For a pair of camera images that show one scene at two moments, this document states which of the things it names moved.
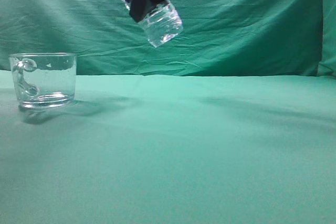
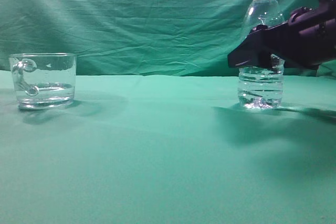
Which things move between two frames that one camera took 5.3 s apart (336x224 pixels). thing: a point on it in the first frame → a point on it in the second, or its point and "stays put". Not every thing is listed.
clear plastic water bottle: [163, 24] → [262, 87]
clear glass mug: [44, 80] stays put
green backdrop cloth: [248, 23] stays put
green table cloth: [172, 149] stays put
